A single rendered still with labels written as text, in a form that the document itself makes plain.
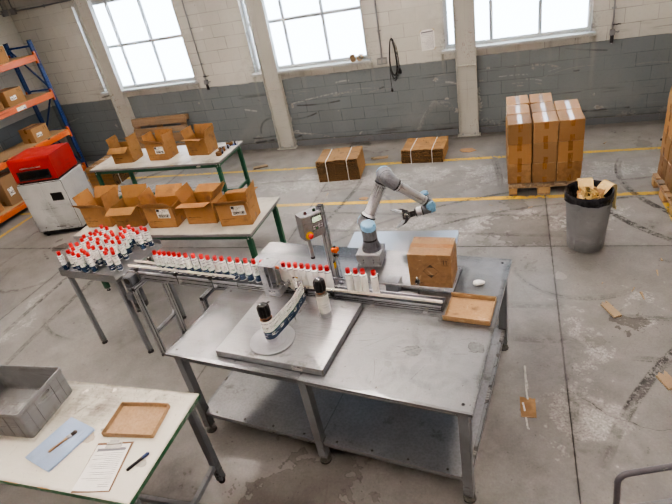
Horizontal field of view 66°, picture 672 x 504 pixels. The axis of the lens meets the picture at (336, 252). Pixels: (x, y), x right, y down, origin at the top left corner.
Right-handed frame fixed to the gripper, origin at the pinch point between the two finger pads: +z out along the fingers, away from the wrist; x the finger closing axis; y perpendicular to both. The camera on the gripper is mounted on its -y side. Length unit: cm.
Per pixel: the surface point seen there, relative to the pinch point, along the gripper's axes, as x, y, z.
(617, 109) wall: -68, -427, -315
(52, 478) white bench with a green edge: 87, 190, 200
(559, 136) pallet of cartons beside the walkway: -40, -216, -184
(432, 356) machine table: 88, 114, -13
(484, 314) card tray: 77, 81, -49
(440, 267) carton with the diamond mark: 42, 64, -29
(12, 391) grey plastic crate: 42, 134, 270
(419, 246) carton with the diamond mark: 25, 57, -19
